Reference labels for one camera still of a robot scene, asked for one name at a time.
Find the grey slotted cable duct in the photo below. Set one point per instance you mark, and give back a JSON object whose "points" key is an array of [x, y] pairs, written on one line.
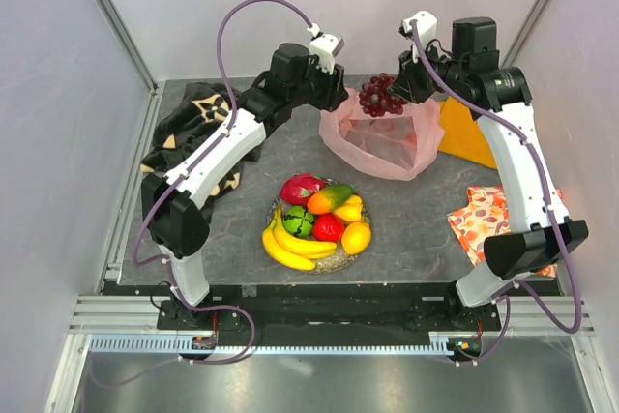
{"points": [[190, 345]]}

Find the green fake watermelon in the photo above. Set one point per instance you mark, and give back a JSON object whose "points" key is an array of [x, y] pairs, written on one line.
{"points": [[298, 221]]}

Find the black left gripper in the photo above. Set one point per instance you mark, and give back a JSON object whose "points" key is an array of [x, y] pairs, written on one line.
{"points": [[336, 93]]}

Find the orange folded cloth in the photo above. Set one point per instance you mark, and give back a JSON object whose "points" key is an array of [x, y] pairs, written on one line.
{"points": [[463, 138]]}

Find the yellow fake banana bunch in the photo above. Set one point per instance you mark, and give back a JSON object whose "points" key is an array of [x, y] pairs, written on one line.
{"points": [[292, 252]]}

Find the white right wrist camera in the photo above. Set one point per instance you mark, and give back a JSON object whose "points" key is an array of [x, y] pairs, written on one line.
{"points": [[424, 23]]}

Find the floral patterned cloth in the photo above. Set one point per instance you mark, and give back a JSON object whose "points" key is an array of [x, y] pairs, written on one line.
{"points": [[485, 215]]}

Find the green yellow fake mango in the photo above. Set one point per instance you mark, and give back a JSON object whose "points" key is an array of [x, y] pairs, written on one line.
{"points": [[329, 199]]}

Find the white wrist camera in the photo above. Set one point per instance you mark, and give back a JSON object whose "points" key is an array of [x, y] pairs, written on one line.
{"points": [[326, 46], [424, 23]]}

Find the red fake apple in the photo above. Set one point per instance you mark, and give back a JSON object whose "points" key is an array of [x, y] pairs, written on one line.
{"points": [[328, 228]]}

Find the red fake dragon fruit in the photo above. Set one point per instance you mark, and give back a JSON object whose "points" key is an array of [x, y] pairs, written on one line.
{"points": [[298, 189]]}

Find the yellow fake lemon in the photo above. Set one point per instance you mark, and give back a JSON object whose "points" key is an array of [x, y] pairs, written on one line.
{"points": [[356, 237]]}

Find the pink plastic bag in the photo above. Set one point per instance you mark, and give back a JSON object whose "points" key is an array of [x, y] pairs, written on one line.
{"points": [[392, 147]]}

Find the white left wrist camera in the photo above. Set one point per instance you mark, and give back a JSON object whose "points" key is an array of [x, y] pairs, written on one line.
{"points": [[326, 46]]}

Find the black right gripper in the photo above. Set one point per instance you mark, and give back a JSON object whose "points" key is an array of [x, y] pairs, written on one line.
{"points": [[408, 81]]}

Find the yellow fake bell pepper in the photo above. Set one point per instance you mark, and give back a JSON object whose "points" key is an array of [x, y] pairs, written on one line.
{"points": [[351, 210]]}

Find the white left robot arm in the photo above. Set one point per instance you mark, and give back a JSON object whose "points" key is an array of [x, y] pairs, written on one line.
{"points": [[172, 204]]}

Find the red fake grape bunch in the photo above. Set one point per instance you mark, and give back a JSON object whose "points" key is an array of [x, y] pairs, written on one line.
{"points": [[376, 100]]}

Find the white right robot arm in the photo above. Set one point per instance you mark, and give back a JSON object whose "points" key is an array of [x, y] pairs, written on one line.
{"points": [[542, 231]]}

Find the black flower patterned cloth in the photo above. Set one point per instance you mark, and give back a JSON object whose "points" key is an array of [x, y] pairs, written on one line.
{"points": [[203, 108]]}

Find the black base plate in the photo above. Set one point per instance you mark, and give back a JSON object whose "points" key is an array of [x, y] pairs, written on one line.
{"points": [[419, 307]]}

